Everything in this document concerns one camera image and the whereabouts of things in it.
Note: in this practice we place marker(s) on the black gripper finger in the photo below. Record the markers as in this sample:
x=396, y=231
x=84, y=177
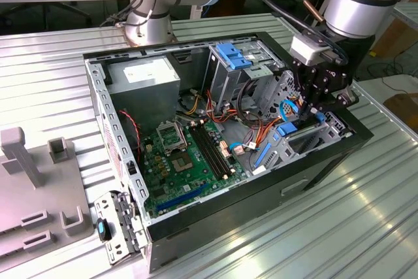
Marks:
x=339, y=102
x=305, y=86

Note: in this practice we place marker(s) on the hard disk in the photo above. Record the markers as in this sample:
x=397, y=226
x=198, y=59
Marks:
x=287, y=128

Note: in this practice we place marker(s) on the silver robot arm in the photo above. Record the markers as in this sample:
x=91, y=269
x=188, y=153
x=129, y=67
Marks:
x=147, y=27

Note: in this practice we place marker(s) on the metal disk bay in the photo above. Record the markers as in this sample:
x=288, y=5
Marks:
x=277, y=161

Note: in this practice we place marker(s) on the brown cardboard box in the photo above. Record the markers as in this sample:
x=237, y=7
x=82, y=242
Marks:
x=398, y=37
x=405, y=109

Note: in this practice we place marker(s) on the blue plastic drive carrier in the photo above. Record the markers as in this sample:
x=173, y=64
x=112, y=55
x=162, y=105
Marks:
x=235, y=55

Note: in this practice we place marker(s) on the metal drive cage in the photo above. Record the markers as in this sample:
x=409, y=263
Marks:
x=222, y=79

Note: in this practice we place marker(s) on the black RAM slot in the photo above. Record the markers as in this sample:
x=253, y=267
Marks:
x=207, y=152
x=215, y=149

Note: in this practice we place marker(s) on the green motherboard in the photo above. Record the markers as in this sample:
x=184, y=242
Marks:
x=202, y=168

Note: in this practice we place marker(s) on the CPU socket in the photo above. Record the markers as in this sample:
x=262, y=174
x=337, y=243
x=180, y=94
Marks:
x=183, y=163

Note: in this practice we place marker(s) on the black PC case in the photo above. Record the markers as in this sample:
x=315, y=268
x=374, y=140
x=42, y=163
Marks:
x=228, y=226

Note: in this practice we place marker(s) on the grey power supply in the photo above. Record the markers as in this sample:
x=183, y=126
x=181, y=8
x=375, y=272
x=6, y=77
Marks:
x=143, y=102

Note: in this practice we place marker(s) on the blue expansion slot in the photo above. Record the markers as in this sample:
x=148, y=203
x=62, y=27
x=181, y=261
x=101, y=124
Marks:
x=183, y=197

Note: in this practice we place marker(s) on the grey parts rack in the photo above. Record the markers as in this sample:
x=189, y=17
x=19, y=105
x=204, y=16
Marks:
x=39, y=200

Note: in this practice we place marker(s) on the white camera box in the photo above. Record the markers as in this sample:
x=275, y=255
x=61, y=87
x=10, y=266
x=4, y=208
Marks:
x=308, y=50

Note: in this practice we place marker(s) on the metal frame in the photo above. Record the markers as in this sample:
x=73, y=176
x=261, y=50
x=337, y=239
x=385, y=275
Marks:
x=408, y=9

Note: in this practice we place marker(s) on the silver slot bracket flap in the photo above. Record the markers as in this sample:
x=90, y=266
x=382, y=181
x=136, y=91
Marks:
x=107, y=253

